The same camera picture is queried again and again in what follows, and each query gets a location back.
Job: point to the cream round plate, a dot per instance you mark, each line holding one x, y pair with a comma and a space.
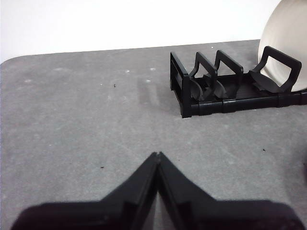
283, 24

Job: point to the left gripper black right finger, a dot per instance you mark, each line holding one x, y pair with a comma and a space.
204, 213

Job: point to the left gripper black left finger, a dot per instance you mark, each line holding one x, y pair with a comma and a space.
115, 210

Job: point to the black plastic plate rack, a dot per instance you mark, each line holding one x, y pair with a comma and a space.
211, 107

